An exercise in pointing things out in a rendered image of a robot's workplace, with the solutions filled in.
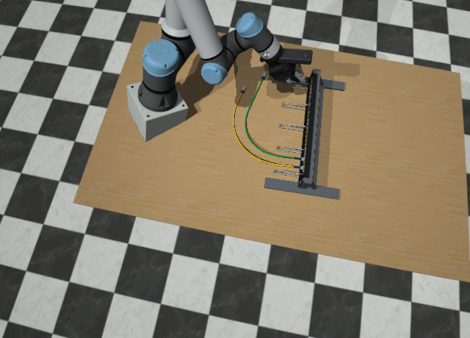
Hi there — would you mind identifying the grey port rack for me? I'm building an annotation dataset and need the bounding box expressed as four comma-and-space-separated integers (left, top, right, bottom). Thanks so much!
264, 69, 344, 199

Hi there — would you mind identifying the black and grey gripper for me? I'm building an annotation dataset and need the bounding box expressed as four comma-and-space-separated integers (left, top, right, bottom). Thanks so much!
260, 44, 306, 85

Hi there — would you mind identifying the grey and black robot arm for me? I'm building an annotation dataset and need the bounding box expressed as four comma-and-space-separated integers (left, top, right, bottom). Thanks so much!
138, 0, 313, 112

